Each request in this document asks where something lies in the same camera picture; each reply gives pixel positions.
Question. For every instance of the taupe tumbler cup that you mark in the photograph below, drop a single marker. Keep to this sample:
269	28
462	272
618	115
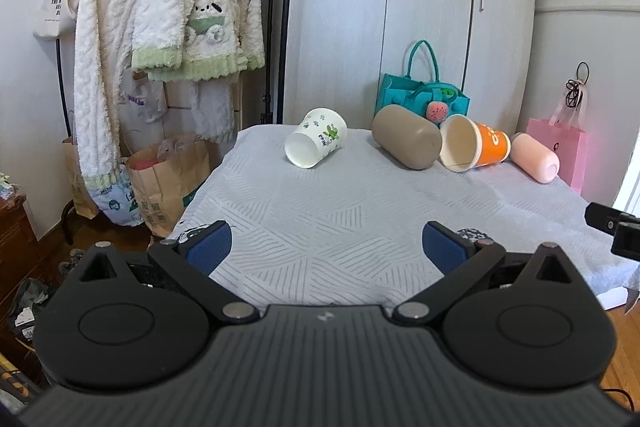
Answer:
411	139

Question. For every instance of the grey patterned tablecloth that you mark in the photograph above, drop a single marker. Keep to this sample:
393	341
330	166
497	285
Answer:
349	231

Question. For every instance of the white long fluffy robe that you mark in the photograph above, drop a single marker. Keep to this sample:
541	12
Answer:
103	42

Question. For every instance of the grey wardrobe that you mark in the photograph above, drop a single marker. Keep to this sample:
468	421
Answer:
334	53

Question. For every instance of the printed plastic bag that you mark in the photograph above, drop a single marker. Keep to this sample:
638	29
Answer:
117	201

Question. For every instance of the pink tumbler cup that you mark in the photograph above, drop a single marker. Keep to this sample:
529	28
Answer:
534	158

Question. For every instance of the brown paper bag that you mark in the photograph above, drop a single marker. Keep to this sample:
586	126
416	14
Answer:
165	177

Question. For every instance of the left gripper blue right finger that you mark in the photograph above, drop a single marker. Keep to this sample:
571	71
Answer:
463	264

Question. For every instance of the orange paper cup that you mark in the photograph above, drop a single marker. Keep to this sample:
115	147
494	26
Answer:
467	144

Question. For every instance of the black tripod stand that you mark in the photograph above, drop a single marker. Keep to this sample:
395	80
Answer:
271	16

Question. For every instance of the teal felt handbag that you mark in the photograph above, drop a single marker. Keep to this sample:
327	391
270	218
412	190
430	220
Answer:
434	100

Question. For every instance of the white paper cup green print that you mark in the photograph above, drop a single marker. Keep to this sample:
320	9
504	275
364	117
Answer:
319	134

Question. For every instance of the black coat rack pole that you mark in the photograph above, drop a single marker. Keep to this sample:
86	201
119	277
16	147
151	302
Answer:
69	208

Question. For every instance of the pink paper gift bag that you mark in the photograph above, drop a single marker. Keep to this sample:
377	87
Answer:
564	134

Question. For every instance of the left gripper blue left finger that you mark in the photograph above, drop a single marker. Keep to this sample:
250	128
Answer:
189	264

